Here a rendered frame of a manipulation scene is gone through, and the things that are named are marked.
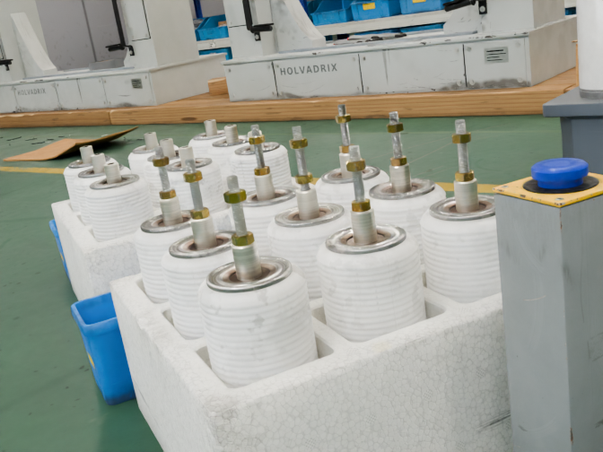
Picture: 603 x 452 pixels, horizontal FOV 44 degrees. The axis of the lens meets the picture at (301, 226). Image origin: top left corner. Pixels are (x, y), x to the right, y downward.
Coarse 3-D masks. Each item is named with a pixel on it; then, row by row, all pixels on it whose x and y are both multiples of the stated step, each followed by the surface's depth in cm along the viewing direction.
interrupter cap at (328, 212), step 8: (296, 208) 82; (320, 208) 81; (328, 208) 80; (336, 208) 80; (344, 208) 79; (280, 216) 80; (288, 216) 80; (296, 216) 80; (320, 216) 78; (328, 216) 77; (336, 216) 77; (280, 224) 77; (288, 224) 76; (296, 224) 76; (304, 224) 76; (312, 224) 76
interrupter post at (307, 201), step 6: (300, 192) 78; (306, 192) 77; (312, 192) 78; (300, 198) 78; (306, 198) 77; (312, 198) 78; (300, 204) 78; (306, 204) 78; (312, 204) 78; (318, 204) 79; (300, 210) 78; (306, 210) 78; (312, 210) 78; (318, 210) 78; (300, 216) 79; (306, 216) 78; (312, 216) 78; (318, 216) 79
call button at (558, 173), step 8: (552, 160) 56; (560, 160) 55; (568, 160) 55; (576, 160) 54; (536, 168) 54; (544, 168) 54; (552, 168) 53; (560, 168) 53; (568, 168) 53; (576, 168) 53; (584, 168) 53; (536, 176) 54; (544, 176) 53; (552, 176) 53; (560, 176) 53; (568, 176) 52; (576, 176) 53; (584, 176) 53; (544, 184) 54; (552, 184) 53; (560, 184) 53; (568, 184) 53; (576, 184) 53
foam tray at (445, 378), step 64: (128, 320) 83; (320, 320) 74; (448, 320) 66; (192, 384) 62; (256, 384) 60; (320, 384) 61; (384, 384) 63; (448, 384) 67; (192, 448) 68; (256, 448) 59; (320, 448) 62; (384, 448) 65; (448, 448) 68; (512, 448) 72
